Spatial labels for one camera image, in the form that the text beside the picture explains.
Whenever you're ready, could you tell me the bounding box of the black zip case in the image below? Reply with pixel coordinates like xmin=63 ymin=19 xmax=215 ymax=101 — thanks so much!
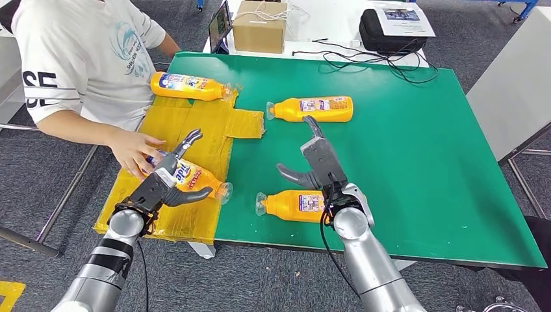
xmin=359 ymin=8 xmax=428 ymax=55

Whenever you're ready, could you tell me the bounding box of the black bag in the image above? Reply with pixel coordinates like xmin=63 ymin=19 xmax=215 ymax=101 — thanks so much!
xmin=0 ymin=0 xmax=20 ymax=33

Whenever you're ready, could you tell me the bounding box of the pale grey table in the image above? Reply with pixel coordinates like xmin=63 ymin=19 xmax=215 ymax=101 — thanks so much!
xmin=465 ymin=6 xmax=551 ymax=220

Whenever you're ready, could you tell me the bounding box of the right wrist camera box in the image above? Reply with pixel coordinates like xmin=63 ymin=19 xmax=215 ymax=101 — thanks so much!
xmin=300 ymin=136 xmax=350 ymax=192

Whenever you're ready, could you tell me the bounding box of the yellow taped cardboard mat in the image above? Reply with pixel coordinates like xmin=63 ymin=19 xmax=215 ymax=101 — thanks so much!
xmin=94 ymin=88 xmax=266 ymax=246

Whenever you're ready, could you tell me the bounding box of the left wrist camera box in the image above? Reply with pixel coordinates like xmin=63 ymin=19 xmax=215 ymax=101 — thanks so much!
xmin=125 ymin=166 xmax=178 ymax=215

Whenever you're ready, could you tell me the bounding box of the chrome metal frame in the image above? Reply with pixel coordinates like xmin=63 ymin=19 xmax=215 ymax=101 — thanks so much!
xmin=455 ymin=296 xmax=532 ymax=312

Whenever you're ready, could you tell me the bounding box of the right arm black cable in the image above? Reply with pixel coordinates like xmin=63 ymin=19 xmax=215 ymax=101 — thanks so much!
xmin=319 ymin=189 xmax=360 ymax=298

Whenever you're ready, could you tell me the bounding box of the black table cable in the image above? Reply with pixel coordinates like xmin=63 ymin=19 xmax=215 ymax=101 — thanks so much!
xmin=292 ymin=38 xmax=439 ymax=85

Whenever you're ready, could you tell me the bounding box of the yellow floor tape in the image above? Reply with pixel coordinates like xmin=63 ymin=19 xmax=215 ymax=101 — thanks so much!
xmin=0 ymin=281 xmax=25 ymax=312

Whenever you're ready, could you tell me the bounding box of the brown cardboard box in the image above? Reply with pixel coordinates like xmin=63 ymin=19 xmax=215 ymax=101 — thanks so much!
xmin=233 ymin=0 xmax=288 ymax=54

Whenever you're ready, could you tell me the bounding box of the person's right hand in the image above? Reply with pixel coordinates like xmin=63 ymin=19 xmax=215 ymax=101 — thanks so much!
xmin=107 ymin=128 xmax=166 ymax=181

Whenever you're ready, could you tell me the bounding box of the orange plastic detergent bottle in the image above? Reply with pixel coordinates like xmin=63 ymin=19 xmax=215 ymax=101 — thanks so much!
xmin=149 ymin=71 xmax=235 ymax=103
xmin=265 ymin=96 xmax=354 ymax=124
xmin=140 ymin=150 xmax=234 ymax=206
xmin=255 ymin=190 xmax=330 ymax=224

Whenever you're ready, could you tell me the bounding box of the white table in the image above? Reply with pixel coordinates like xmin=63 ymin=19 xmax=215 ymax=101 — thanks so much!
xmin=202 ymin=0 xmax=430 ymax=68

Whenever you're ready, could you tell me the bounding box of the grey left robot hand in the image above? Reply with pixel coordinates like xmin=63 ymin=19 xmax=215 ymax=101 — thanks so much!
xmin=155 ymin=128 xmax=214 ymax=208

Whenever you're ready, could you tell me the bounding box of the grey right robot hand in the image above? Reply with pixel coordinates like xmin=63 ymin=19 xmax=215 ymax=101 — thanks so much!
xmin=275 ymin=115 xmax=325 ymax=190

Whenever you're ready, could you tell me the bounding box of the grey metal table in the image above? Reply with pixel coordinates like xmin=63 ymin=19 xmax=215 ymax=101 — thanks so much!
xmin=0 ymin=30 xmax=104 ymax=259

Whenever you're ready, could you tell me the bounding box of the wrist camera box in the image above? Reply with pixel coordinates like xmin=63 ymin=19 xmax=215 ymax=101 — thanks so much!
xmin=125 ymin=166 xmax=178 ymax=215
xmin=300 ymin=136 xmax=350 ymax=192

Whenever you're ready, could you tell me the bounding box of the white printed paper sheet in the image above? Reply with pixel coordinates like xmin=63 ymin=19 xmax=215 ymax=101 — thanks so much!
xmin=374 ymin=3 xmax=436 ymax=38

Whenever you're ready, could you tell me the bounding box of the white cable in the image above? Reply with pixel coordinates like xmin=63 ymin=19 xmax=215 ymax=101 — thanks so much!
xmin=235 ymin=0 xmax=311 ymax=23

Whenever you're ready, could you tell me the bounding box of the black tablet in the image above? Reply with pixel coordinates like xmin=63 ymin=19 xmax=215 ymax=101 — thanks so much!
xmin=209 ymin=0 xmax=234 ymax=54

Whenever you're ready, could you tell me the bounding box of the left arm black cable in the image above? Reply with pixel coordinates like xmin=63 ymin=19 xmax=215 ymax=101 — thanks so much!
xmin=136 ymin=239 xmax=150 ymax=312

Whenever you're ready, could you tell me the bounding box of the blue metal frame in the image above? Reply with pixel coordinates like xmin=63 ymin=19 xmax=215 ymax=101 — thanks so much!
xmin=473 ymin=0 xmax=539 ymax=23

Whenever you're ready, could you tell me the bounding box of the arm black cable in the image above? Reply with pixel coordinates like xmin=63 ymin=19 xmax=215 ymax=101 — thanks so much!
xmin=136 ymin=239 xmax=150 ymax=312
xmin=319 ymin=189 xmax=360 ymax=298

